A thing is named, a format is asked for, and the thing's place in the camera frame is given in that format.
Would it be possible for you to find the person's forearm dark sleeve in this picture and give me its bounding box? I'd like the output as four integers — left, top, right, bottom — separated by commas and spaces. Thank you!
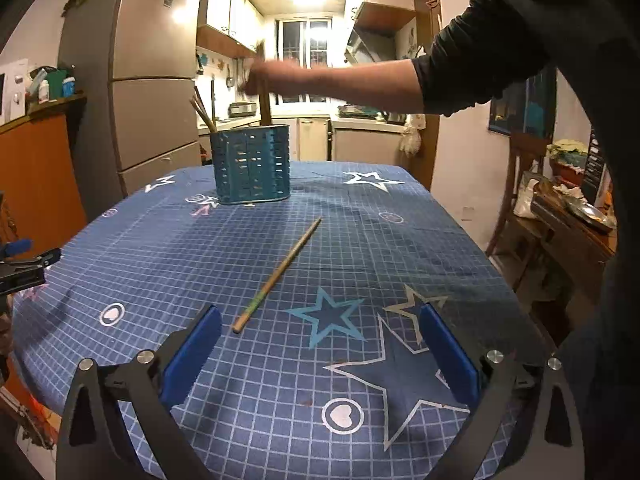
314, 0, 640, 116

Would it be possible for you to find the kitchen window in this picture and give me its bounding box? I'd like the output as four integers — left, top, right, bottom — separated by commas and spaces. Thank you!
277, 18, 332, 68

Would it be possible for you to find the person's right hand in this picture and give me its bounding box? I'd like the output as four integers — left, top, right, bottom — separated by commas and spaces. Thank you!
240, 60, 318, 96

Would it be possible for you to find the white microwave oven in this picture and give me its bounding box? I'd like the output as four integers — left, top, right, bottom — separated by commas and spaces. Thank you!
0, 58, 28, 126

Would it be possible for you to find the cluttered wooden side table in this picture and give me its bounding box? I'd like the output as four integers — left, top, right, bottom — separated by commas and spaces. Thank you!
508, 181, 617, 304

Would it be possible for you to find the blue star-patterned tablecloth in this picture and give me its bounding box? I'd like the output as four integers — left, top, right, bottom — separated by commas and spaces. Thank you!
13, 162, 546, 479

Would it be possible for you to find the teal perforated utensil holder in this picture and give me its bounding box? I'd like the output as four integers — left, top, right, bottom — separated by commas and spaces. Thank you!
209, 125, 291, 205

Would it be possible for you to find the wooden chopstick green band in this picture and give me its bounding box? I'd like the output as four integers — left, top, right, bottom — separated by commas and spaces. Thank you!
232, 217, 322, 334

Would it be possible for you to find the silver refrigerator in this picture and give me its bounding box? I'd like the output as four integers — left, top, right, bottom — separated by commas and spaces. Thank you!
58, 0, 201, 220

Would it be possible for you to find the black menu sign board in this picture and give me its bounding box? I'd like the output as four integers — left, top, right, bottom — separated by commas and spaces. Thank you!
580, 130, 608, 207

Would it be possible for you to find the wooden chair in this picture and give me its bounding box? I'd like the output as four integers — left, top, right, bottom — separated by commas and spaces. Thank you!
485, 132, 548, 292

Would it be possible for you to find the range hood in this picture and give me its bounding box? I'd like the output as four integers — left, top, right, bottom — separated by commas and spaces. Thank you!
344, 27, 396, 65

